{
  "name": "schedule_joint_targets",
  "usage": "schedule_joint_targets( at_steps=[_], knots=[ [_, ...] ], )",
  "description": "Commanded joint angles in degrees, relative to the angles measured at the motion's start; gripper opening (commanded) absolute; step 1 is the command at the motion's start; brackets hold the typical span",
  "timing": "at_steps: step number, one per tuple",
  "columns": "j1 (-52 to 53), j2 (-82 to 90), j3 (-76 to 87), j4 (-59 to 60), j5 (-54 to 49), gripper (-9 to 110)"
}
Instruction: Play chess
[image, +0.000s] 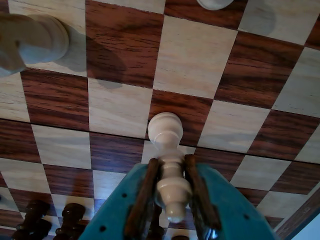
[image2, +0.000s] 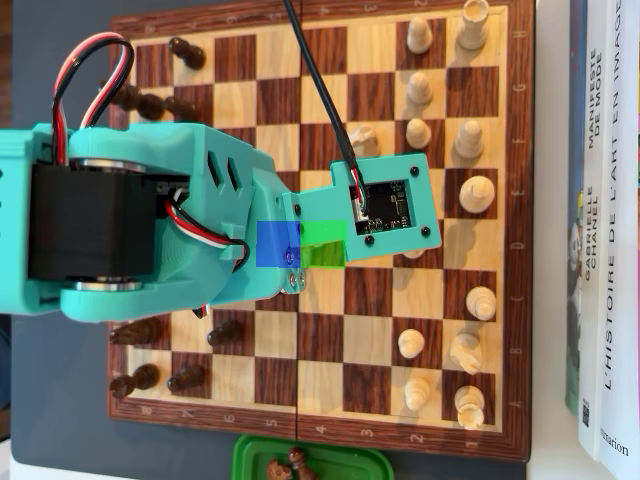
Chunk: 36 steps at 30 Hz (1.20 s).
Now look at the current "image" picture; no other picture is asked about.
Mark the turquoise gripper finger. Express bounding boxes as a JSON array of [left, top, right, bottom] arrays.
[[184, 153, 280, 240], [78, 157, 160, 240]]

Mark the cream white chess pawn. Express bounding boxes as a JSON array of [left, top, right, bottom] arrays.
[[147, 111, 193, 224], [195, 0, 235, 11]]

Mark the dark brown chess pawn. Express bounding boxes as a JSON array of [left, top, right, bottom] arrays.
[[12, 199, 53, 240], [54, 202, 87, 240]]

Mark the cream white chess knight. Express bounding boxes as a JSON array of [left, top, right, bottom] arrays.
[[0, 13, 70, 78]]

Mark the wooden chessboard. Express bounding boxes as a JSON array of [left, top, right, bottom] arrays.
[[0, 0, 320, 240]]

